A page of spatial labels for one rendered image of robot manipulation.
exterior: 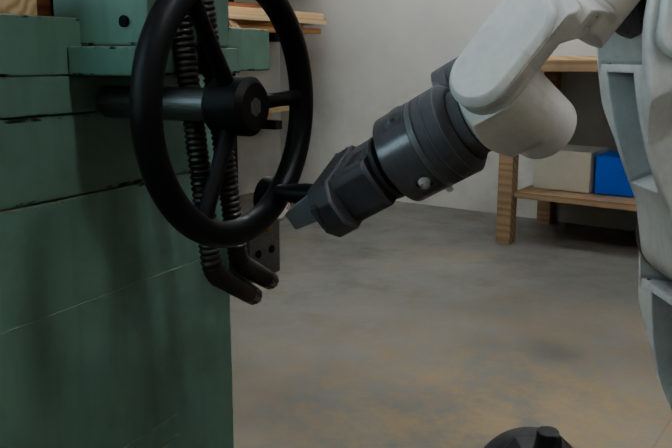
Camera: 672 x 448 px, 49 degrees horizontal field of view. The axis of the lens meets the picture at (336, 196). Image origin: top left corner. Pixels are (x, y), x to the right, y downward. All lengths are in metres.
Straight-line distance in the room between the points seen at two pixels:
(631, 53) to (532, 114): 0.48
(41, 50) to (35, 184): 0.14
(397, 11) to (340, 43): 0.44
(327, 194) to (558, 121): 0.21
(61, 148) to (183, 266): 0.26
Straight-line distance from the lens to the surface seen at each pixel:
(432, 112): 0.65
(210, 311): 1.06
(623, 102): 1.08
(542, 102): 0.65
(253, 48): 1.10
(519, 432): 1.44
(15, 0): 0.82
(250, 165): 4.81
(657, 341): 1.18
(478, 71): 0.62
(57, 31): 0.83
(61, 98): 0.83
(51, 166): 0.83
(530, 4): 0.63
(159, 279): 0.97
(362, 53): 4.60
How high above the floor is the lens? 0.86
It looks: 11 degrees down
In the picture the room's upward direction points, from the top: straight up
